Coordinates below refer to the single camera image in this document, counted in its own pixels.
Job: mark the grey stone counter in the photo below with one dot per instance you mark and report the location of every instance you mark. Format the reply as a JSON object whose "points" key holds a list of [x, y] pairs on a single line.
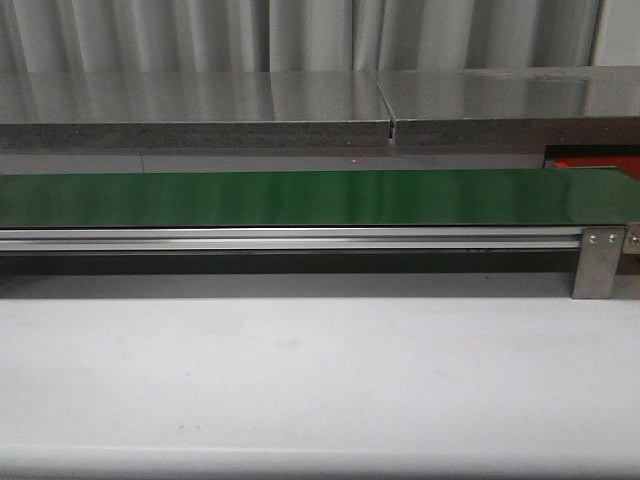
{"points": [[526, 118]]}

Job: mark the green conveyor belt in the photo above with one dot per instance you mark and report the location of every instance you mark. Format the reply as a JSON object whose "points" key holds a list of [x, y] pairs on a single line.
{"points": [[496, 197]]}

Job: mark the red plastic bin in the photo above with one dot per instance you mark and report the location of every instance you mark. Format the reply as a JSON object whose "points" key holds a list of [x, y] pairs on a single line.
{"points": [[597, 167]]}

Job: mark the grey pleated curtain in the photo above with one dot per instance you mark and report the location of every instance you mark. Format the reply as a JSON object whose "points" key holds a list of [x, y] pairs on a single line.
{"points": [[246, 36]]}

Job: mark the steel conveyor support bracket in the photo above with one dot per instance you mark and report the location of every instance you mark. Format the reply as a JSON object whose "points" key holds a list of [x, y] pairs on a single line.
{"points": [[599, 256]]}

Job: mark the aluminium conveyor frame rail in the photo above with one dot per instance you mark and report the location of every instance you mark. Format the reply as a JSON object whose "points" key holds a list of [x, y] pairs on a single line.
{"points": [[262, 239]]}

